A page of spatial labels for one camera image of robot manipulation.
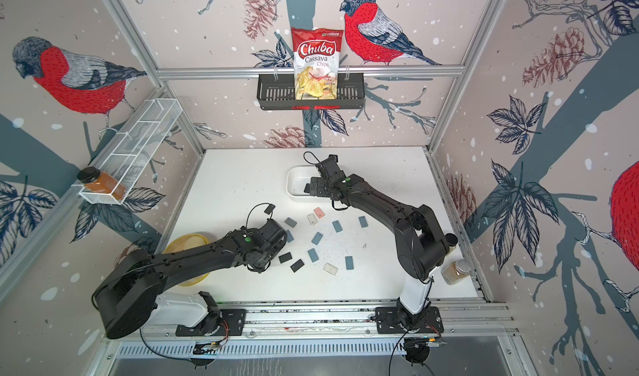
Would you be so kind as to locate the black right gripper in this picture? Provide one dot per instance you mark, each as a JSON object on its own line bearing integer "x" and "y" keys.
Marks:
{"x": 309, "y": 188}

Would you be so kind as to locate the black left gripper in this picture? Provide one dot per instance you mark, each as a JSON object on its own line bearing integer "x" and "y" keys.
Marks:
{"x": 265, "y": 265}

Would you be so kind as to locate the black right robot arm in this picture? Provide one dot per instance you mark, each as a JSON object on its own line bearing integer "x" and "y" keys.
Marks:
{"x": 421, "y": 244}

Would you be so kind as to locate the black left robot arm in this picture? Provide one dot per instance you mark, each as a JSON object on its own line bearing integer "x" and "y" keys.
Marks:
{"x": 127, "y": 297}

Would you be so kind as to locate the white storage box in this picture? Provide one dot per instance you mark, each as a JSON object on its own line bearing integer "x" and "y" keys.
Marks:
{"x": 297, "y": 179}

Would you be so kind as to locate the black eraser lower middle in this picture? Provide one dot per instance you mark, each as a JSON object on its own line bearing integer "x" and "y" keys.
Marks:
{"x": 285, "y": 257}

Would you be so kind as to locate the black eraser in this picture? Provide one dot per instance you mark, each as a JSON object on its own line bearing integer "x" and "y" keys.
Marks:
{"x": 297, "y": 265}
{"x": 285, "y": 257}

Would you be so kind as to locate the grey eraser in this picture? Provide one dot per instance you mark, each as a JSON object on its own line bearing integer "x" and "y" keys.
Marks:
{"x": 290, "y": 222}

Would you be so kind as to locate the pink eraser upper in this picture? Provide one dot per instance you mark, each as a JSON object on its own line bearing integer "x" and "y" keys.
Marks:
{"x": 319, "y": 212}

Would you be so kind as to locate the white eraser upper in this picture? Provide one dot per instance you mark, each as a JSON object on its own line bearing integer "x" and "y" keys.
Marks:
{"x": 312, "y": 219}

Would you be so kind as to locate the white eraser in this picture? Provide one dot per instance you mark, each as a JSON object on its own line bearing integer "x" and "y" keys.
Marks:
{"x": 330, "y": 269}
{"x": 312, "y": 219}

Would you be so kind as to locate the black eraser bottom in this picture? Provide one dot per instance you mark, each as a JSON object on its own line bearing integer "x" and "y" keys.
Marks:
{"x": 297, "y": 265}

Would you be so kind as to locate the white eraser bottom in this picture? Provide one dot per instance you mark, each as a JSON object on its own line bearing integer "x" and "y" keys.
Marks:
{"x": 330, "y": 269}

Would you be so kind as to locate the Chuba cassava chips bag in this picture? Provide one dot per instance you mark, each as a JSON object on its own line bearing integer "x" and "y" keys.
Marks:
{"x": 316, "y": 63}

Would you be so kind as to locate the clear jar black lid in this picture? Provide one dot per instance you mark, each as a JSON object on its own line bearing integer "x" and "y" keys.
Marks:
{"x": 452, "y": 241}

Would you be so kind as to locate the clear jar white lid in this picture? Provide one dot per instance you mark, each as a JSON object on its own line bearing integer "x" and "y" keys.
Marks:
{"x": 456, "y": 271}

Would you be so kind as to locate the orange spice jar black lid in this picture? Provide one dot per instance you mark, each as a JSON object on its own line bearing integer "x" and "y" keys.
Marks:
{"x": 101, "y": 182}

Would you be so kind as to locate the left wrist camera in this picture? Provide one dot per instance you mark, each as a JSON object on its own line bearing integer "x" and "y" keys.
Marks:
{"x": 269, "y": 208}

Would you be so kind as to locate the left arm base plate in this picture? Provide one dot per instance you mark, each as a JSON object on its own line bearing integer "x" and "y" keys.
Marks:
{"x": 223, "y": 323}

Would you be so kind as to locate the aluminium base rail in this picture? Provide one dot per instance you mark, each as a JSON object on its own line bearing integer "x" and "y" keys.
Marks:
{"x": 363, "y": 319}

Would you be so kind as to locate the black wire wall basket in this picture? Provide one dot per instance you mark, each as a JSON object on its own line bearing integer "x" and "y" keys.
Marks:
{"x": 277, "y": 93}

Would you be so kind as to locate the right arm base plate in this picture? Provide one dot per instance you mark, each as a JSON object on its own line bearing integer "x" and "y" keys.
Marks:
{"x": 394, "y": 320}

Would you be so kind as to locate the clear acrylic wall shelf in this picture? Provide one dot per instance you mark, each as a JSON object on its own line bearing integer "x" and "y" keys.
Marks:
{"x": 132, "y": 148}

